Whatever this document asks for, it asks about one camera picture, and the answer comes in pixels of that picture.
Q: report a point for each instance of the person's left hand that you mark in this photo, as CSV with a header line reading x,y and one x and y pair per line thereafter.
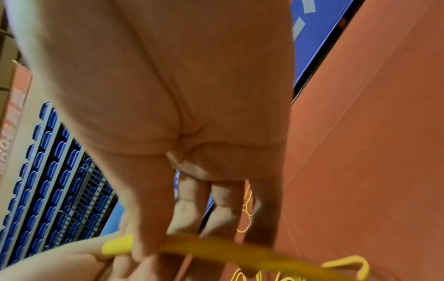
x,y
62,263

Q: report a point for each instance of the person's right hand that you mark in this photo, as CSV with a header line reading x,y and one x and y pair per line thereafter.
x,y
159,77

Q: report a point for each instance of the rows of blue seats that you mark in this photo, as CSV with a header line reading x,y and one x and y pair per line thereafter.
x,y
48,181

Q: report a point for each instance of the red banner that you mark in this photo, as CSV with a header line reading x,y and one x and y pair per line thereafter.
x,y
12,115

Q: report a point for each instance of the blue banner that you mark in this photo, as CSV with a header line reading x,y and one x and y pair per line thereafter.
x,y
316,33

